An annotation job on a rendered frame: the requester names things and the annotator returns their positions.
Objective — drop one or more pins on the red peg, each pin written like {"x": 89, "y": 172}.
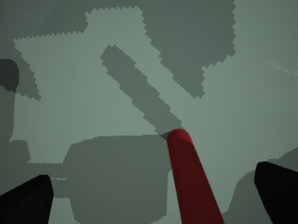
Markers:
{"x": 195, "y": 198}

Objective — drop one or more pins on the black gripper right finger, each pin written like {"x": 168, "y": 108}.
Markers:
{"x": 278, "y": 188}

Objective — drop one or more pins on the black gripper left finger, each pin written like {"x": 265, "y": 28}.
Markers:
{"x": 29, "y": 203}

